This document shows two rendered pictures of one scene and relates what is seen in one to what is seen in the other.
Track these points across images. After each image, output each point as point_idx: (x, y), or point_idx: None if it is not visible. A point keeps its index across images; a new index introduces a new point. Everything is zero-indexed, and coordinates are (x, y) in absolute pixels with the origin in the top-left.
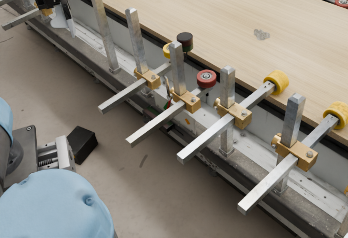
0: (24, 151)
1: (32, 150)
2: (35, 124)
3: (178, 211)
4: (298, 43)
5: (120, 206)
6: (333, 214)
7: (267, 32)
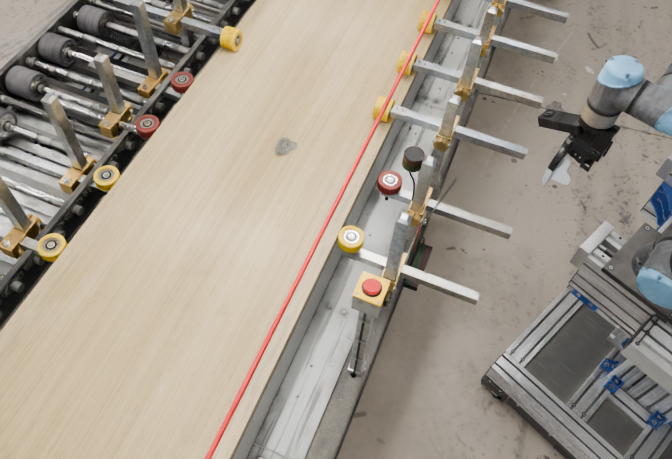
0: (635, 252)
1: (628, 245)
2: None
3: (406, 331)
4: (289, 110)
5: (436, 407)
6: (437, 109)
7: (282, 138)
